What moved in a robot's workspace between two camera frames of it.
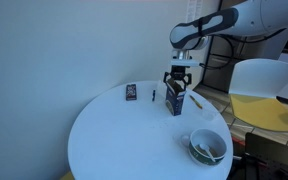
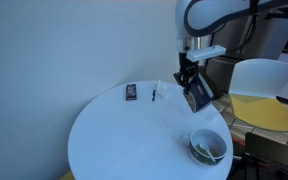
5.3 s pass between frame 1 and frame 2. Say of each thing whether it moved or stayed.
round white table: stayed
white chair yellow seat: stayed
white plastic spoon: stayed
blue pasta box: moved
